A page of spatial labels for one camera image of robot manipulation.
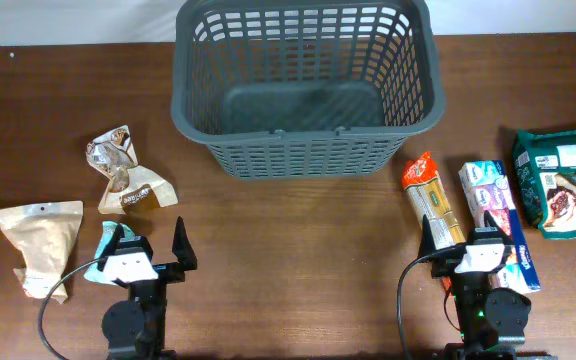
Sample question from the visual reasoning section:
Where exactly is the orange spaghetti packet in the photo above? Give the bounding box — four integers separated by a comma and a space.
402, 152, 466, 257

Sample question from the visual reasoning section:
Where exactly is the tan kraft paper pouch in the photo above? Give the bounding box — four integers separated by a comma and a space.
0, 201, 83, 304

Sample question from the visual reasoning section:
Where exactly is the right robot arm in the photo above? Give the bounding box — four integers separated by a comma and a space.
418, 212, 531, 360

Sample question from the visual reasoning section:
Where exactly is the blue tissue pack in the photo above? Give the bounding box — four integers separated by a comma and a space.
459, 160, 541, 294

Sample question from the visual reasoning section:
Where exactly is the right black cable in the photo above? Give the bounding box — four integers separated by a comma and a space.
396, 244, 467, 360

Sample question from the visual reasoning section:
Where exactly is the brown white snack bag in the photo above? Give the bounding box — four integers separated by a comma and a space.
86, 125, 179, 215

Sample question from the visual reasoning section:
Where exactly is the black cable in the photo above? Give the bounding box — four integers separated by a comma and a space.
396, 244, 467, 360
37, 257, 107, 360

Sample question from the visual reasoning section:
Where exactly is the teal small packet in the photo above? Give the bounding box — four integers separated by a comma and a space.
84, 221, 135, 286

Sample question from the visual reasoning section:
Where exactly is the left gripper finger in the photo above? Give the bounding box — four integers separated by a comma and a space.
172, 216, 197, 271
98, 224, 124, 271

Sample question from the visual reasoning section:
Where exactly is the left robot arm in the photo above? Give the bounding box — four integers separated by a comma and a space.
97, 218, 197, 360

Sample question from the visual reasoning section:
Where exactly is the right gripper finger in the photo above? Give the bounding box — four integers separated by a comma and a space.
483, 209, 514, 245
417, 215, 436, 259

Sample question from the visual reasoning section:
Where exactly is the left black cable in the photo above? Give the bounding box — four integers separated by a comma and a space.
37, 257, 107, 360

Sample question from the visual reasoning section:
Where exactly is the grey plastic basket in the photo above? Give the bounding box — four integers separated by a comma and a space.
171, 0, 446, 179

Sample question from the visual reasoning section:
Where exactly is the green Nescafe coffee bag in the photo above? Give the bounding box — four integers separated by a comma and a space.
512, 130, 576, 240

